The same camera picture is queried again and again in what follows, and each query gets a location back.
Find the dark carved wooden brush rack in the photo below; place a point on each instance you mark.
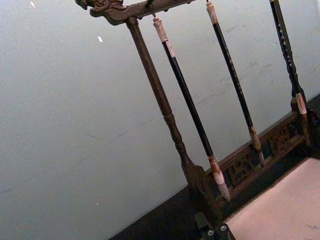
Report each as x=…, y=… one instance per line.
x=152, y=82

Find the black brush with brown bristles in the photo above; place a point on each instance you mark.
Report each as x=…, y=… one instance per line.
x=231, y=62

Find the black brush with white characters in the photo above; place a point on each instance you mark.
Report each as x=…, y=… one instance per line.
x=282, y=35

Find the white felt mat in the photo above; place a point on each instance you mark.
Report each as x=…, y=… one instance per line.
x=280, y=202

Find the black brush with white label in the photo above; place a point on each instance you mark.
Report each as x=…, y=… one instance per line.
x=185, y=92

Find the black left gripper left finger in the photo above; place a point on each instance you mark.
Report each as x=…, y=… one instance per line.
x=203, y=230

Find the plain pale wall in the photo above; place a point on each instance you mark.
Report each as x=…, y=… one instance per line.
x=75, y=112

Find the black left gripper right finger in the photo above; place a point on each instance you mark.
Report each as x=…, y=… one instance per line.
x=225, y=232

